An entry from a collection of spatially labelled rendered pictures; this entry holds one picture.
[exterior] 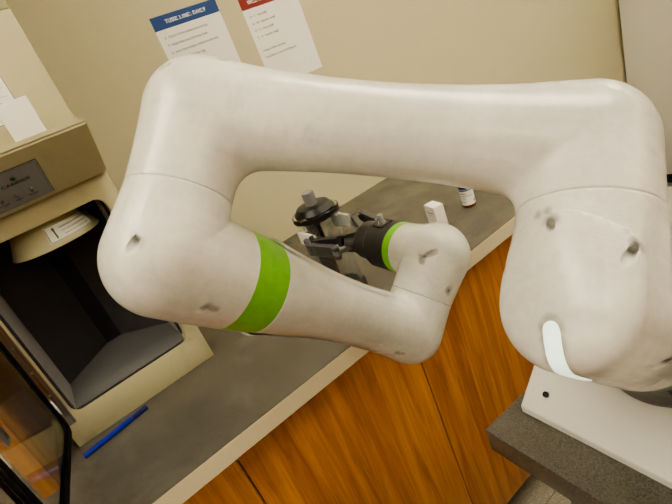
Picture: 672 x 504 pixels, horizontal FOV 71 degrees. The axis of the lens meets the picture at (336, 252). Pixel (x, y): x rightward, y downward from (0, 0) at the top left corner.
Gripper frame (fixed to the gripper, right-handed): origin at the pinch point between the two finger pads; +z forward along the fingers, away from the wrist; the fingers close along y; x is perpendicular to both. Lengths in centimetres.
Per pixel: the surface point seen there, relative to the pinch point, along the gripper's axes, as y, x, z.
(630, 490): 11, 17, -69
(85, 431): 62, 16, 13
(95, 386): 56, 11, 18
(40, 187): 44, -31, 9
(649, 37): -247, 23, 41
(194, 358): 36.3, 16.2, 13.1
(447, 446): -3, 64, -15
